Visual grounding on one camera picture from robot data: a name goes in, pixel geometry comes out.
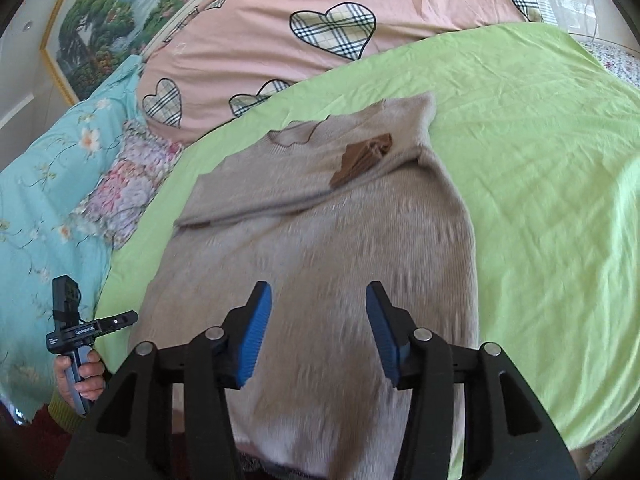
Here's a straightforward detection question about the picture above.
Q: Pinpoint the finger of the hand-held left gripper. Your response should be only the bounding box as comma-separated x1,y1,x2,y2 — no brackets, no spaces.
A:
98,311,139,335

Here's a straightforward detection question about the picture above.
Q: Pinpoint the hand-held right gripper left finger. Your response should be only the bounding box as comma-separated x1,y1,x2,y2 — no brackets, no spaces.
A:
55,280,273,480

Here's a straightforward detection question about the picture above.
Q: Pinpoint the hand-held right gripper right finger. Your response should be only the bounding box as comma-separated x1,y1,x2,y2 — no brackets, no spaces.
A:
365,280,582,480

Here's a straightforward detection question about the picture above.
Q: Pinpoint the beige knit sweater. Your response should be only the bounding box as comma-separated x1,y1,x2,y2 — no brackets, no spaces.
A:
134,91,479,480

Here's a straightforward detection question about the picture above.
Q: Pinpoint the person's left hand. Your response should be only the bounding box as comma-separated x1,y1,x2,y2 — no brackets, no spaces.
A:
53,347,106,402

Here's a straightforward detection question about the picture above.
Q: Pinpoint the turquoise floral quilt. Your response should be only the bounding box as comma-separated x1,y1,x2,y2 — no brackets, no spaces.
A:
0,54,152,427

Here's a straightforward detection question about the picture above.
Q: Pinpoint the pink purple floral pillow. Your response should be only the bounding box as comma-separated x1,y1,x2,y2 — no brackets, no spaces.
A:
74,119,184,252

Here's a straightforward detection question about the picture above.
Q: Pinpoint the light green bed sheet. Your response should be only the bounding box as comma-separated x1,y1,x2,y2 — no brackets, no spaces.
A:
94,22,640,477

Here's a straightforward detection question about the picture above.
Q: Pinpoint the framed landscape painting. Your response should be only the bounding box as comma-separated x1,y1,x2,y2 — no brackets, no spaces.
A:
40,0,268,107

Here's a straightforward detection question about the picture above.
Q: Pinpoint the pink quilt with plaid hearts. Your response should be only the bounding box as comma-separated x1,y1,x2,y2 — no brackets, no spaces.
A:
136,0,545,147

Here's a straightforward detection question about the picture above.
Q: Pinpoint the white small-flowered cloth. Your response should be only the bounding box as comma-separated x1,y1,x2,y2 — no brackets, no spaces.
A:
581,39,640,92

